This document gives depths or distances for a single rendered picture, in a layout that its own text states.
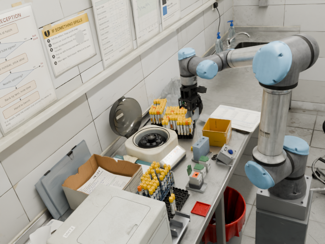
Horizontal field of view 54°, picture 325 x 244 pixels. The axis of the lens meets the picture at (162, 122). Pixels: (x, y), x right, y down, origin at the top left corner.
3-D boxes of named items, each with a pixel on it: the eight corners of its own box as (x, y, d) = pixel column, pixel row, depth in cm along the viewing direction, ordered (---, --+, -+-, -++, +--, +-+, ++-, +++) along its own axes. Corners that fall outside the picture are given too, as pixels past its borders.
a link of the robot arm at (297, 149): (312, 169, 127) (317, 140, 120) (289, 184, 120) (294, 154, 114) (286, 155, 135) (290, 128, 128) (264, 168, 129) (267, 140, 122)
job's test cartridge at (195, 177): (199, 189, 148) (198, 178, 145) (189, 186, 150) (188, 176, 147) (202, 183, 151) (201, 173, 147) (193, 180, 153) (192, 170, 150)
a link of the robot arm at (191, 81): (185, 69, 146) (201, 71, 141) (186, 79, 148) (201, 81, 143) (176, 76, 141) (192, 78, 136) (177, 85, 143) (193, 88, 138)
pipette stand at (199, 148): (202, 164, 165) (201, 148, 159) (191, 160, 168) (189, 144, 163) (212, 153, 171) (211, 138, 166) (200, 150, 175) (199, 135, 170)
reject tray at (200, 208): (205, 217, 135) (205, 216, 135) (190, 213, 138) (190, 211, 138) (211, 205, 140) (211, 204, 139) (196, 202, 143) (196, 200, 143)
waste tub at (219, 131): (226, 148, 173) (226, 132, 168) (202, 144, 179) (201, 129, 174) (232, 134, 184) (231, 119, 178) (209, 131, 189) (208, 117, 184)
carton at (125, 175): (119, 227, 137) (111, 201, 129) (68, 209, 150) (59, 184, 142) (148, 188, 155) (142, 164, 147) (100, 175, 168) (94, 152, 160)
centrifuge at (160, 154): (165, 177, 160) (162, 158, 153) (122, 160, 176) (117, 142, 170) (191, 151, 175) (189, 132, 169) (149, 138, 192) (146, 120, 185)
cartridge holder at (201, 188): (203, 193, 147) (202, 187, 145) (185, 188, 151) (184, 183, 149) (207, 185, 151) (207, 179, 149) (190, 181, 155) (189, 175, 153)
